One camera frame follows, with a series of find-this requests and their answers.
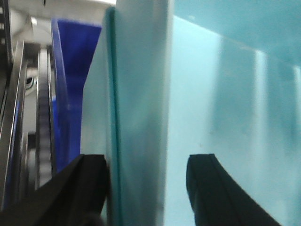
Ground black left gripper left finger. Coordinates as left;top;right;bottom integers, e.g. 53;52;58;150
0;154;109;226

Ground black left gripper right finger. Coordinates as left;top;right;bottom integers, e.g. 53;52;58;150
186;154;279;226

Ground light blue plastic bin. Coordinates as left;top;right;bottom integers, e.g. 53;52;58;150
81;0;301;226

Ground dark blue neighbouring bin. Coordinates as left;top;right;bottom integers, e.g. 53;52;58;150
51;18;102;172

